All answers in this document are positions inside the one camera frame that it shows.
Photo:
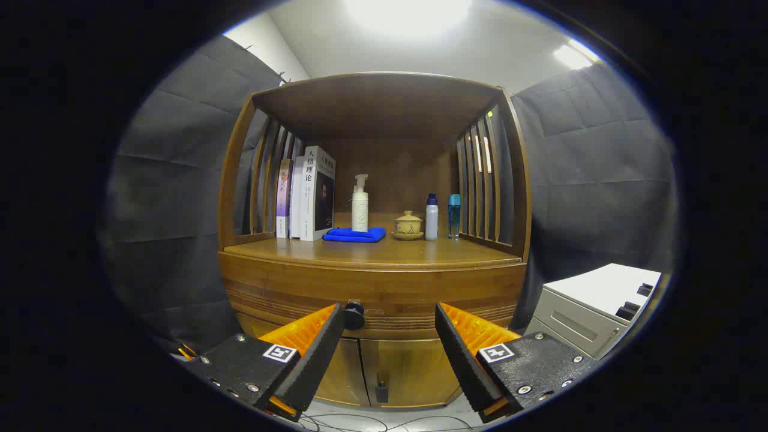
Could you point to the white book with portrait cover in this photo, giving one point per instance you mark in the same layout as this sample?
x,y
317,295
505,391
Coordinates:
x,y
318,192

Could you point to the clear blue bottle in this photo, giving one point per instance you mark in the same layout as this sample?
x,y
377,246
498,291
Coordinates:
x,y
454,216

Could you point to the white pump bottle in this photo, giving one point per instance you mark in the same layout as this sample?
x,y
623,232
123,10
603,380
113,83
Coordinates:
x,y
360,210

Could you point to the small black door latch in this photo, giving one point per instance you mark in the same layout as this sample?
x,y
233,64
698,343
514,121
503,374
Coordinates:
x,y
381,391

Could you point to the orange and black tool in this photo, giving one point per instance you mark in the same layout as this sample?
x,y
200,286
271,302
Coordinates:
x,y
186,350

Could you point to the round ceiling light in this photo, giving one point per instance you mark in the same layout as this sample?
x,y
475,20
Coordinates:
x,y
408,12

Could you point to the brown wooden cabinet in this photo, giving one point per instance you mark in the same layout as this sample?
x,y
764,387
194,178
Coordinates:
x,y
384,114

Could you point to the purple book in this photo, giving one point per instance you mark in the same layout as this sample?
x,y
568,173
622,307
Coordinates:
x,y
283,198

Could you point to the black drawer knob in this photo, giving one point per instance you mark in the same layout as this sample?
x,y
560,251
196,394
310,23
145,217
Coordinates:
x,y
354,315

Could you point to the yellow lidded teacup with saucer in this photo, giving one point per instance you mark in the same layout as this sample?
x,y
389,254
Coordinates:
x,y
408,225

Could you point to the thin white book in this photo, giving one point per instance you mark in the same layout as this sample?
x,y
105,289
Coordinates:
x,y
296,198

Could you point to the grey and white cabinet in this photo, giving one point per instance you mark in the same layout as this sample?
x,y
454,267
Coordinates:
x,y
594,300

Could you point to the blue folded cloth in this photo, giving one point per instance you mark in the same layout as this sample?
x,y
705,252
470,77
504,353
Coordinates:
x,y
354,235

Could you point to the long ceiling light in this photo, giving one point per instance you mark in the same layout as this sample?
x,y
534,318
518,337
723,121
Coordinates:
x,y
573,55

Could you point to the wooden countertop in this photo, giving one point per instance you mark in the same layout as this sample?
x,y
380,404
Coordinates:
x,y
384,251

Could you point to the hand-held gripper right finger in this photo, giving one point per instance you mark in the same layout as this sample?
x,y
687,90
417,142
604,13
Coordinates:
x,y
462,366

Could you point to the wooden drawer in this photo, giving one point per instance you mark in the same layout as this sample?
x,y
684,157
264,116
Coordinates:
x,y
390,291

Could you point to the white bottle with blue cap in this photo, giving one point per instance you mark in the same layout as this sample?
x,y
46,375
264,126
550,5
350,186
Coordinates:
x,y
431,219

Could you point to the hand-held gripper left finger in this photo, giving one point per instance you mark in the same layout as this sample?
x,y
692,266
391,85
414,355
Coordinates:
x,y
318,360

